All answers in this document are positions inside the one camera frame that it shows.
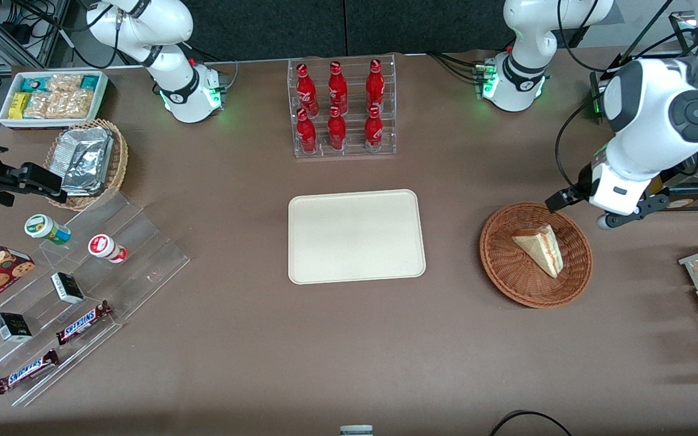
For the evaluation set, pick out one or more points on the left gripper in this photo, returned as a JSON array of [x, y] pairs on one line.
[[569, 195]]

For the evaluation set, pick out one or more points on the triangular sandwich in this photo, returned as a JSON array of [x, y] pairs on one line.
[[543, 245]]

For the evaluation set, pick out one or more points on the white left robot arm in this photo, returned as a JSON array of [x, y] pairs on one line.
[[646, 121]]

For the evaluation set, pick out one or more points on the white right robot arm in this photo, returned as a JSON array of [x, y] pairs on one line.
[[173, 66]]

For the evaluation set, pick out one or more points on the brown wicker basket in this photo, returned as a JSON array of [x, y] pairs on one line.
[[506, 266]]

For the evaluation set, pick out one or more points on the light wicker basket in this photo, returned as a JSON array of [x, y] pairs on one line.
[[117, 163]]

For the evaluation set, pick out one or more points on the cream plastic tray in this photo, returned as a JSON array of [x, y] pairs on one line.
[[356, 236]]

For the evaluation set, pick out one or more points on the green lid jar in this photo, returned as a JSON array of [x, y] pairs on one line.
[[41, 227]]

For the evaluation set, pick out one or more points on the silver foil packet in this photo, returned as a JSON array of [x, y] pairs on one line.
[[85, 139], [85, 172]]

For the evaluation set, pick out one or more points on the white plastic snack bin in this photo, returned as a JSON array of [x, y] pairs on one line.
[[6, 121]]

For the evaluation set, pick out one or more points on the yellow snack packet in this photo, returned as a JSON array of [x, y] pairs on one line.
[[19, 106]]

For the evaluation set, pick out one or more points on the clear cracker packet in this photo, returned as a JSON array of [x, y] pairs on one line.
[[64, 83], [38, 105], [73, 104]]

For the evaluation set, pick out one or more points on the red lid jar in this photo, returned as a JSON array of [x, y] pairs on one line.
[[102, 246]]

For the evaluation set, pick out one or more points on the teal snack packet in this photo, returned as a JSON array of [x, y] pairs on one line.
[[89, 82], [33, 83]]

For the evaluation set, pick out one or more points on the small black box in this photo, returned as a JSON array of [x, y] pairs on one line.
[[13, 327], [67, 287]]

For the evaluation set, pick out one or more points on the clear acrylic stepped shelf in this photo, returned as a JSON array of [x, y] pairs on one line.
[[143, 260]]

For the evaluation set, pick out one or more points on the brown Snickers bar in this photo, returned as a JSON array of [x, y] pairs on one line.
[[82, 323], [26, 371]]

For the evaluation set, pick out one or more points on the red cola bottle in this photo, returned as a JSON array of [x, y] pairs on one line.
[[306, 134], [337, 89], [307, 91], [374, 130], [337, 132], [375, 88]]

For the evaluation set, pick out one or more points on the clear acrylic bottle rack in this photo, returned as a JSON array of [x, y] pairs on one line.
[[355, 151]]

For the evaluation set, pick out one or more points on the small grey device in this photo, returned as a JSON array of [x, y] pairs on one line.
[[356, 430]]

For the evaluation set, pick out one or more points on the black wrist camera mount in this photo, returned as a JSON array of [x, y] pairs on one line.
[[640, 209]]

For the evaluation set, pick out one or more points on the aluminium frame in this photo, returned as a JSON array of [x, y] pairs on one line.
[[28, 36]]

